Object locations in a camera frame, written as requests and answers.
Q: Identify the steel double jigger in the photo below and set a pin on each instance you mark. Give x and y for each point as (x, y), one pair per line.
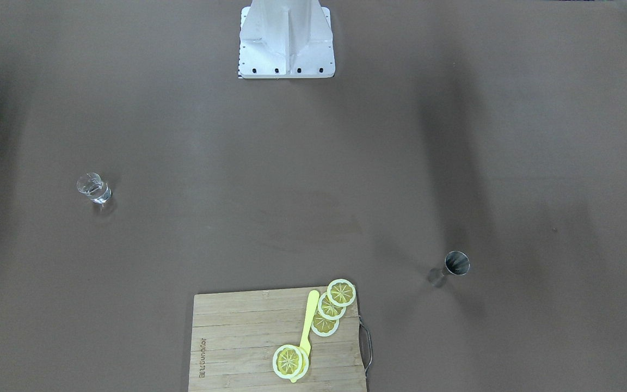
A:
(456, 263)

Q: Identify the clear glass measuring cup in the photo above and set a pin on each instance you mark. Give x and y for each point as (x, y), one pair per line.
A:
(91, 185)

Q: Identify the lemon slice at board corner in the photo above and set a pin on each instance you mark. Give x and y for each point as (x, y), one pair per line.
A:
(341, 292)

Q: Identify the lemon slice in row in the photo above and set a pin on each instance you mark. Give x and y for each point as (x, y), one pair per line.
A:
(329, 310)
(323, 326)

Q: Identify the bamboo cutting board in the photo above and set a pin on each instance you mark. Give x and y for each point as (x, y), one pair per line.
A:
(236, 334)

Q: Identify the lemon slice on knife end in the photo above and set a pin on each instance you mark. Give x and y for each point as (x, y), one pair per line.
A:
(290, 362)

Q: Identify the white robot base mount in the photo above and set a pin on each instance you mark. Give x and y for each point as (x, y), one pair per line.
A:
(286, 39)

